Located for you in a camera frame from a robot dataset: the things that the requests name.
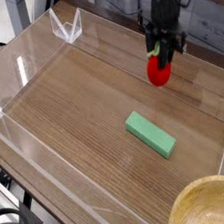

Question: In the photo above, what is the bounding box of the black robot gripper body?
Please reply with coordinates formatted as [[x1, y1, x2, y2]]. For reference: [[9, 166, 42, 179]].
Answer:
[[142, 0, 187, 55]]

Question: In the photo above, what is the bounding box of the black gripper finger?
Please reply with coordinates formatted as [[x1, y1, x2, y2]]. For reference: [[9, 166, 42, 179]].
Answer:
[[146, 33, 156, 52], [157, 39, 174, 69]]

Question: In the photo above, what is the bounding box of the red plush fruit green stem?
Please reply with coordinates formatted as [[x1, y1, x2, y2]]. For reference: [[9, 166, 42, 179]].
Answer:
[[146, 42, 171, 87]]

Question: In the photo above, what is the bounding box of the green rectangular foam block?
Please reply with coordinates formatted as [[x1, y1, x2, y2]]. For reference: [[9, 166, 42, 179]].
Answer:
[[125, 112, 176, 158]]

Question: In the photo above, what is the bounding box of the light wooden bowl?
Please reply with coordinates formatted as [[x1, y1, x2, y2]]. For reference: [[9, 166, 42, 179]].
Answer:
[[168, 176, 224, 224]]

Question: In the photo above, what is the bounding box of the clear acrylic corner bracket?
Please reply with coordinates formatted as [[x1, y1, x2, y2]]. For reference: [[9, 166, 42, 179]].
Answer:
[[49, 8, 82, 44]]

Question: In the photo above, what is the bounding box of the clear acrylic tray enclosure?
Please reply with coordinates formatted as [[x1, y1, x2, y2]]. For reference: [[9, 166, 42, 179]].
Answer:
[[0, 0, 224, 224]]

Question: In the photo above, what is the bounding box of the grey table leg post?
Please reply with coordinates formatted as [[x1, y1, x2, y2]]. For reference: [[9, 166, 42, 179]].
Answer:
[[5, 0, 30, 36]]

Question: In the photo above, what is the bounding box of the black metal clamp bracket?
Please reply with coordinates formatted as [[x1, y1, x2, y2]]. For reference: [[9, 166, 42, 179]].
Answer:
[[18, 202, 45, 224]]

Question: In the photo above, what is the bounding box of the black cable lower left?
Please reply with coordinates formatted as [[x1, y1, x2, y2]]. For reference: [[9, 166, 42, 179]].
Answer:
[[0, 207, 30, 224]]

